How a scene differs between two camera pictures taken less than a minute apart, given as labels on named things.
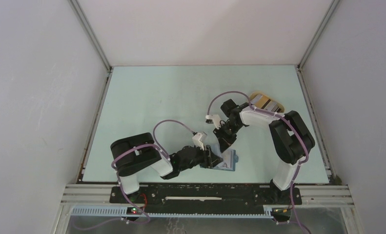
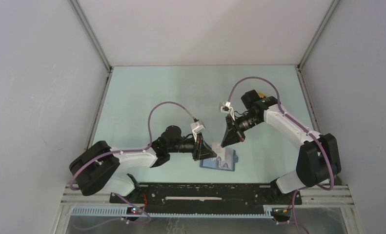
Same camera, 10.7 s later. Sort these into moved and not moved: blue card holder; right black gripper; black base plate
Moved: right black gripper
Not moved: black base plate; blue card holder
